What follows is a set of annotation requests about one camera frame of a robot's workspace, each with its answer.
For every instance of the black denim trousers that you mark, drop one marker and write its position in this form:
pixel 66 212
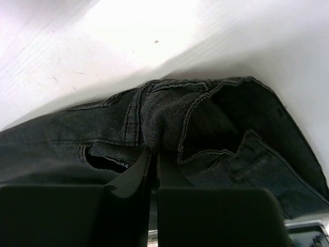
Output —
pixel 229 133

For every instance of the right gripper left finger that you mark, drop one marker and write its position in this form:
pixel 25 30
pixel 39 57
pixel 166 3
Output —
pixel 113 214

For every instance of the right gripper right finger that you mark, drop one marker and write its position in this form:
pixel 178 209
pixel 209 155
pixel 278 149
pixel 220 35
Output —
pixel 213 216

